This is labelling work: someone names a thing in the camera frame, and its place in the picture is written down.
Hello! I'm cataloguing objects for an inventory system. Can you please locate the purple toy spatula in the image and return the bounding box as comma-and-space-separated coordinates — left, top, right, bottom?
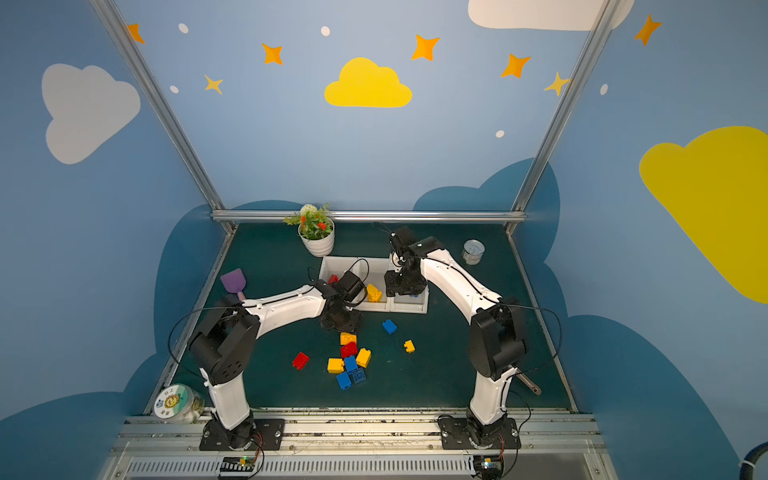
219, 268, 247, 302

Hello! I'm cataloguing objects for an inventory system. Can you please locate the white bin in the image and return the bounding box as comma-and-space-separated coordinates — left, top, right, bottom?
319, 256, 362, 285
385, 255, 429, 314
353, 258, 393, 312

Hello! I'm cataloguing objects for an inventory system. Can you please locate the left circuit board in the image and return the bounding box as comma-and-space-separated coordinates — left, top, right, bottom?
217, 456, 257, 479

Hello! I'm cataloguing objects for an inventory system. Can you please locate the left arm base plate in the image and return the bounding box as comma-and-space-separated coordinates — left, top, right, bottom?
199, 418, 285, 452

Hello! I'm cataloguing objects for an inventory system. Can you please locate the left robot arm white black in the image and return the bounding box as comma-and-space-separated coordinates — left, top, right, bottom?
188, 271, 365, 432

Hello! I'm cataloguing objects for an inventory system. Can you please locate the blue textured lego brick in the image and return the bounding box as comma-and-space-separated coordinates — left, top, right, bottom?
349, 367, 366, 384

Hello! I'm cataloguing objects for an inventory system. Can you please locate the right circuit board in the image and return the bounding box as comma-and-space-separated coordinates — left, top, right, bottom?
473, 456, 505, 480

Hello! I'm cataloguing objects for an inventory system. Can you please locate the yellow lego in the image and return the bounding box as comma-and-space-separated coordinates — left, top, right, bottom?
366, 284, 384, 303

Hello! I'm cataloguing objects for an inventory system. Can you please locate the silver tin can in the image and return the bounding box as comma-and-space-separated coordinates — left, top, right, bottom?
462, 239, 486, 265

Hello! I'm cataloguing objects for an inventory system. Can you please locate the blue lego brick bottom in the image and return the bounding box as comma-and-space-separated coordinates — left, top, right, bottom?
336, 372, 352, 391

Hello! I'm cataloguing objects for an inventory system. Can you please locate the potted plant white pot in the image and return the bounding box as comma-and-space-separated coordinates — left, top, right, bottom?
283, 204, 335, 257

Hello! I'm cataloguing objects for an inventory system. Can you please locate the brown slotted spatula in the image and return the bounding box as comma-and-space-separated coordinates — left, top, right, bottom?
516, 373, 542, 396

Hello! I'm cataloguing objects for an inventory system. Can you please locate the circuit board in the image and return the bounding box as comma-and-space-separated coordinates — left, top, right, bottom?
473, 456, 505, 480
217, 456, 257, 479

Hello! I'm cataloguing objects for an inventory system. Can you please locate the yellow lego brick right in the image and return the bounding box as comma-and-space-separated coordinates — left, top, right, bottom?
356, 348, 372, 368

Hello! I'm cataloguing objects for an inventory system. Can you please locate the white middle bin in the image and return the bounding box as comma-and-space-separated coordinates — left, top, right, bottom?
353, 258, 393, 312

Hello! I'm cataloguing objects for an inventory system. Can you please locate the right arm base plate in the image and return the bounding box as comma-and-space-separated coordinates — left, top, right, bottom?
436, 415, 521, 450

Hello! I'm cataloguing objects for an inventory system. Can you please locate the yellow lego brick bottom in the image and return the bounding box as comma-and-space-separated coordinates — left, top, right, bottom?
327, 358, 346, 375

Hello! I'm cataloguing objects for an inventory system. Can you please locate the white left bin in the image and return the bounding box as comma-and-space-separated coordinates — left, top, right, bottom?
319, 256, 362, 285

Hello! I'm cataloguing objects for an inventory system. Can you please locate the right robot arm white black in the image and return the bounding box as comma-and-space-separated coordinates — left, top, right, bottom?
384, 227, 528, 426

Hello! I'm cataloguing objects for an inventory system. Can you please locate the white right bin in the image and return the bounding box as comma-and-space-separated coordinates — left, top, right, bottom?
385, 255, 429, 314

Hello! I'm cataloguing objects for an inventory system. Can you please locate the yellow lego brick stacked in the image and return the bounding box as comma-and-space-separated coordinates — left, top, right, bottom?
340, 332, 357, 346

